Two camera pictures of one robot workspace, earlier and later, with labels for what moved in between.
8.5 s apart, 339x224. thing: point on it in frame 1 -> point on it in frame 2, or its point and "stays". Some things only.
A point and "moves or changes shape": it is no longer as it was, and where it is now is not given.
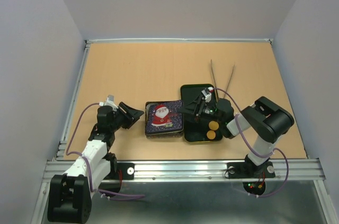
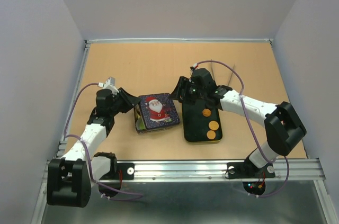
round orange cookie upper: [213, 125] stays
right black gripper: [195, 107] -> [183, 83]
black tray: [195, 129] stays
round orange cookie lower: [211, 134] stays
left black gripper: [131, 115] -> [130, 101]
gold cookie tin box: [163, 119] moves or changes shape
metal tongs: [214, 79] stays
